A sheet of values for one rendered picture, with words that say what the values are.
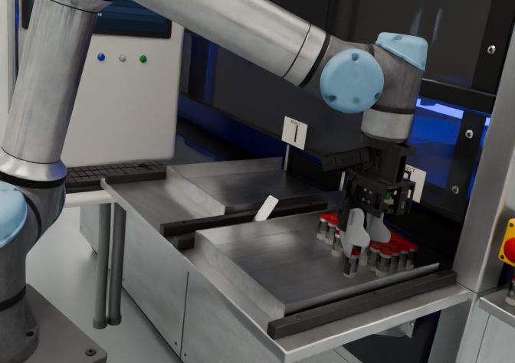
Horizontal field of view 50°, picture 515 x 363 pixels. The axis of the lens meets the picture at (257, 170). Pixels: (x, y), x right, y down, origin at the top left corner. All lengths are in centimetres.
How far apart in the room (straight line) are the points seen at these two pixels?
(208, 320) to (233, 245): 80
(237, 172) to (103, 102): 43
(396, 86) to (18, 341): 64
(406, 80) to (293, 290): 37
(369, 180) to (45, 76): 50
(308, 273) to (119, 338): 142
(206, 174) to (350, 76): 75
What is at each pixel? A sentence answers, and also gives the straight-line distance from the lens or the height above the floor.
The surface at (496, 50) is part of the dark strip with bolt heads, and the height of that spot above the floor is 128.
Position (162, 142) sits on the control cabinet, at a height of 86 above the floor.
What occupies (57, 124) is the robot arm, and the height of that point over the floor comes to 110.
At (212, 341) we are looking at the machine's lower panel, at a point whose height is 28.
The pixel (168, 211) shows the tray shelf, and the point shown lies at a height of 88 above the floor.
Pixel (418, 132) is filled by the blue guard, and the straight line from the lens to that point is 105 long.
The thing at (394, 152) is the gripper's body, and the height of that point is 112.
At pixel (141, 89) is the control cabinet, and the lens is 161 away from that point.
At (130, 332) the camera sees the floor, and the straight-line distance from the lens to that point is 231.
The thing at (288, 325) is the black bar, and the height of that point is 90.
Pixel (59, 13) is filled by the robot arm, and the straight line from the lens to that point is 82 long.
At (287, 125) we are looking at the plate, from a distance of 132.
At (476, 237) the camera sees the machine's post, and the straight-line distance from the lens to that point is 100.
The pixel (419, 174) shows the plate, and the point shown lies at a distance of 105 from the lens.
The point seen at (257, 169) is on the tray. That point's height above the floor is 89.
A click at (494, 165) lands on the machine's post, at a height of 110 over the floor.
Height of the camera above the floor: 132
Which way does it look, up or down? 17 degrees down
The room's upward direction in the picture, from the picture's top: 7 degrees clockwise
